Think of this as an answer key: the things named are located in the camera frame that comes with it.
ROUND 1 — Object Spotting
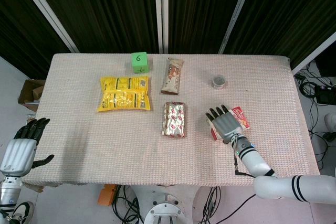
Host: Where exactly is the cardboard box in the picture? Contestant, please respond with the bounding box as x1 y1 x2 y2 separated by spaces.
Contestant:
17 79 46 112

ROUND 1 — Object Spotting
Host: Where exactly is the green foam cube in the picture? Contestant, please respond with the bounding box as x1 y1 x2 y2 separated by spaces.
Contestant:
131 51 149 74

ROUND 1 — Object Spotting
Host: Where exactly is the yellow snack bag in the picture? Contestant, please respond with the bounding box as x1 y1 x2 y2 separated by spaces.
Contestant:
97 76 152 113

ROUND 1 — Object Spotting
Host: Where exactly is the brown white snack bar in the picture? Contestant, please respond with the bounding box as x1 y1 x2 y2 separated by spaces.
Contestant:
161 57 184 95

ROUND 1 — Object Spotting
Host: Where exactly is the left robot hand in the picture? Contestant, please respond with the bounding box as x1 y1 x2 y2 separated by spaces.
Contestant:
0 118 55 177

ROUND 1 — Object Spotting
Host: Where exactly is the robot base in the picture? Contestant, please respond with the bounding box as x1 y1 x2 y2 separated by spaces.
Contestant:
131 185 203 224

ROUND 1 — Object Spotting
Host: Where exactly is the white round object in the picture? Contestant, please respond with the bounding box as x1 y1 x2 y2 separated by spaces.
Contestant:
324 113 336 132

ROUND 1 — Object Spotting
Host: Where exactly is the black white sneaker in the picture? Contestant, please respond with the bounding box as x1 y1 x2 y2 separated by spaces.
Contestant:
10 201 34 224

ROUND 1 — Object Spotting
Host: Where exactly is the black power adapter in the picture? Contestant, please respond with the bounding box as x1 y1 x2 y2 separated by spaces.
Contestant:
314 85 336 104

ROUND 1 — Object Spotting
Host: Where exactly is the red white snack box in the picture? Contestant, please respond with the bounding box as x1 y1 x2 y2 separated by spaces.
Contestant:
206 106 251 141

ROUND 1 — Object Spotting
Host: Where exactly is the pink woven tablecloth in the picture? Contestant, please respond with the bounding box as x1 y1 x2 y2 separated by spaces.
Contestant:
20 52 321 188

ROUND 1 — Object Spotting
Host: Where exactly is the orange device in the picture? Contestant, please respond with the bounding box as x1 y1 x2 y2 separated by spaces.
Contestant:
97 184 117 207

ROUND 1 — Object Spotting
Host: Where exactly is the dark curtain panel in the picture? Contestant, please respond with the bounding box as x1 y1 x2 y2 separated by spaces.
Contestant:
167 0 249 55
224 0 336 69
0 0 73 80
27 0 160 54

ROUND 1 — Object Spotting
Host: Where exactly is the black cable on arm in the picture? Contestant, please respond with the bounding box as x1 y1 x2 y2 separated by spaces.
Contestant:
232 134 257 178

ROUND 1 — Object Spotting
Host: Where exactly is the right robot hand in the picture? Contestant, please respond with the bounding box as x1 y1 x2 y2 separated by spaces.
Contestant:
205 104 245 145

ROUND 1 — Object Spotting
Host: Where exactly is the silver red foil packet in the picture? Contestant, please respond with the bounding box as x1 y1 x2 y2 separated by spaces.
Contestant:
161 101 188 138

